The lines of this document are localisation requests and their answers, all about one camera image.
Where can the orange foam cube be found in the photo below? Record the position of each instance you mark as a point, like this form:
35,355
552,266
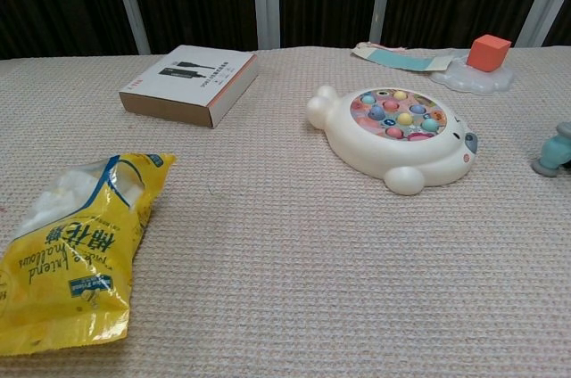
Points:
488,53

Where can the pink paper strip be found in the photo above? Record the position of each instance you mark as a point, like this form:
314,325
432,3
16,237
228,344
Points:
379,45

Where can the beige woven tablecloth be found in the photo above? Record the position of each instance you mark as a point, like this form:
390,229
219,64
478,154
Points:
285,271

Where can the white seal fishing toy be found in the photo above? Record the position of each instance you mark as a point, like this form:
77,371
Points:
401,150

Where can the yellow marshmallow snack bag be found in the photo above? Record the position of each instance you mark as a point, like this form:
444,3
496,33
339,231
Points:
85,262

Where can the translucent white cloud-shaped tray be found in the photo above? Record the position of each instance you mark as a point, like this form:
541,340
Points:
468,77

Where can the teal and beige paper card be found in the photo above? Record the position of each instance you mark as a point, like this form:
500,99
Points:
397,58

